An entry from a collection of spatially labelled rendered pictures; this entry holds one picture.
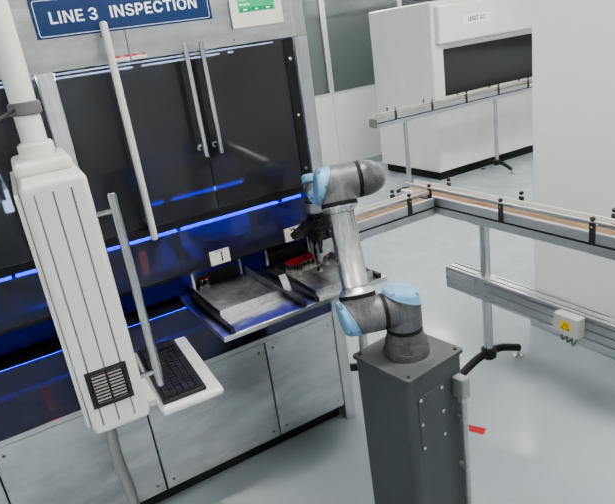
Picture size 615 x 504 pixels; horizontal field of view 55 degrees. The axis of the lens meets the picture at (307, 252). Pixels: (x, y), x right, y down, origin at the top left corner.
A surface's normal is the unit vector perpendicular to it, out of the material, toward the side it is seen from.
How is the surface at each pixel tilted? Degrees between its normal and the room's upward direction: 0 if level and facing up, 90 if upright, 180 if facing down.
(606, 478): 0
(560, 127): 90
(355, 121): 90
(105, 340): 90
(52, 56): 90
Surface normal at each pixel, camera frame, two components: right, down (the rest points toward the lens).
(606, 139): -0.85, 0.29
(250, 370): 0.50, 0.23
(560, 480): -0.14, -0.93
